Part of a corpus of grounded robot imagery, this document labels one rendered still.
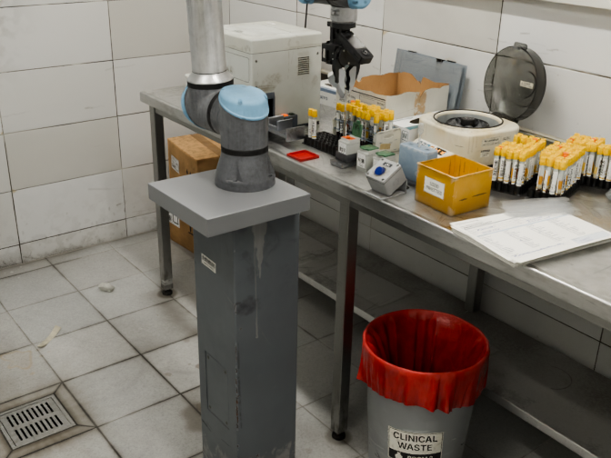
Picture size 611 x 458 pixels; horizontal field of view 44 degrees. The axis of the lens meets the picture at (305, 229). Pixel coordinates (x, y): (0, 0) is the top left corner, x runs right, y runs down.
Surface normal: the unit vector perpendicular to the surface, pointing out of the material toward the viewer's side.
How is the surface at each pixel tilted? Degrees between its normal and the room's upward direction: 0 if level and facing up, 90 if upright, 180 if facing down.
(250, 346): 90
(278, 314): 90
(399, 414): 94
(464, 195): 90
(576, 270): 0
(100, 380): 0
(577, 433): 0
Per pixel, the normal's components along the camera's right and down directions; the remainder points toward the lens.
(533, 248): 0.03, -0.91
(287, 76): 0.61, 0.33
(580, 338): -0.80, 0.23
